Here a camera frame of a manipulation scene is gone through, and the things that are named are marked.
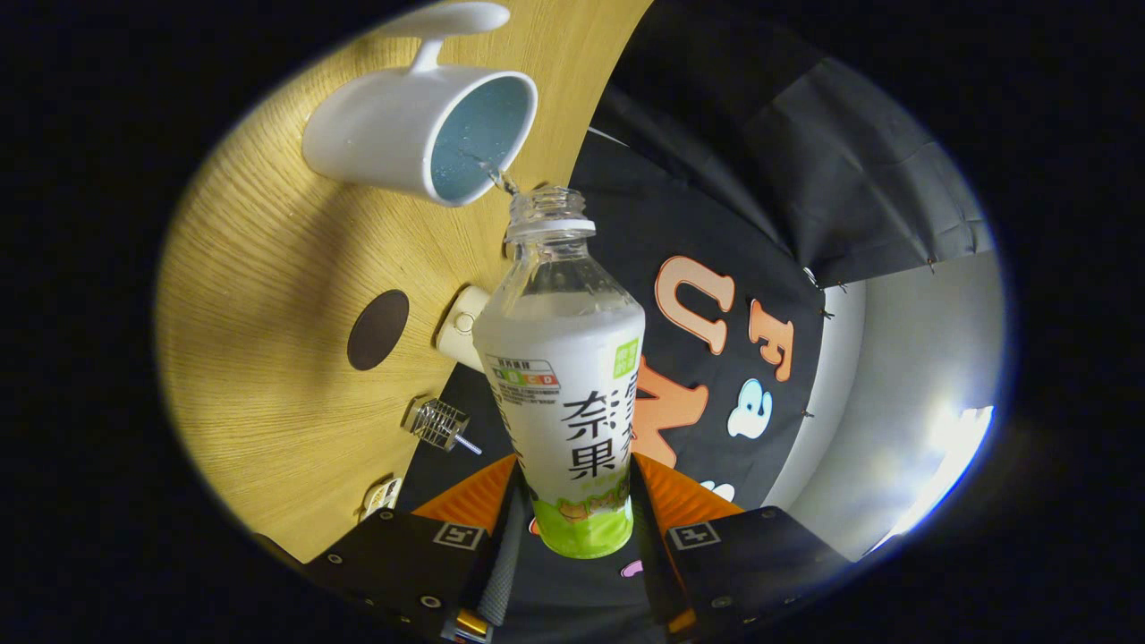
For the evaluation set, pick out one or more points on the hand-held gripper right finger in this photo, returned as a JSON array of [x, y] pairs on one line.
[[651, 546]]

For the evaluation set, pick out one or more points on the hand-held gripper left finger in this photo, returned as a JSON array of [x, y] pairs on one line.
[[501, 563]]

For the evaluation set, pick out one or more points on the clear juice bottle white label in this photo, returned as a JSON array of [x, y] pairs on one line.
[[564, 402]]

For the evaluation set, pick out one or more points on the dark round coaster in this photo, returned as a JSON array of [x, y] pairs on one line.
[[377, 329]]

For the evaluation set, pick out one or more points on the divided white dish with beans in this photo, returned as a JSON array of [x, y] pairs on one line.
[[382, 497]]

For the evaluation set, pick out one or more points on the white toaster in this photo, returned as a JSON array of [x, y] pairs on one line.
[[461, 331]]

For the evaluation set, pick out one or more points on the large ceiling light panel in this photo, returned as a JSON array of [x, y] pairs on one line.
[[957, 447]]

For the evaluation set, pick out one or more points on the wooden table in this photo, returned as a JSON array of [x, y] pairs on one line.
[[268, 268]]

